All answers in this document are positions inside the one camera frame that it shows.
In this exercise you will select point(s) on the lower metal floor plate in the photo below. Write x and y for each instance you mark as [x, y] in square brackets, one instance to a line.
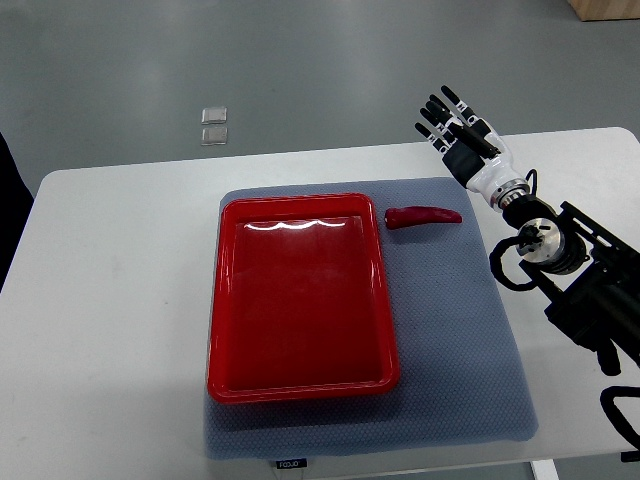
[214, 135]

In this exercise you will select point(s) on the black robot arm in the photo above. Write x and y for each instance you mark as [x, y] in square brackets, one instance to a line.
[590, 276]

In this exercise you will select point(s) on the black table label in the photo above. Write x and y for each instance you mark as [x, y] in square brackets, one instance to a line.
[298, 463]

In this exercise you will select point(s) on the red plastic tray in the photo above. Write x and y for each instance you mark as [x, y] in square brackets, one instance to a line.
[301, 308]

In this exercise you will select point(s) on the grey mesh mat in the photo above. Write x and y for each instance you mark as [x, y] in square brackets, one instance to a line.
[462, 379]

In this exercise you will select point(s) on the dark object left edge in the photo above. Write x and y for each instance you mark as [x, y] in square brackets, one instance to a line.
[16, 204]

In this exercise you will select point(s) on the upper metal floor plate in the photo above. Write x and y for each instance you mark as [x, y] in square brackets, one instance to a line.
[214, 115]

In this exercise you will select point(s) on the wooden box corner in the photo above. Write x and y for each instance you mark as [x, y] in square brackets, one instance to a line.
[605, 10]

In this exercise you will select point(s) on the red pepper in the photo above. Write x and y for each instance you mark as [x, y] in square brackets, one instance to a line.
[399, 218]

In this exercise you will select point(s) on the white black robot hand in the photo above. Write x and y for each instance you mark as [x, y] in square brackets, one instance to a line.
[477, 157]

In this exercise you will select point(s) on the metal floor plate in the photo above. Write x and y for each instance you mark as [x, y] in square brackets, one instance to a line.
[214, 115]
[214, 135]

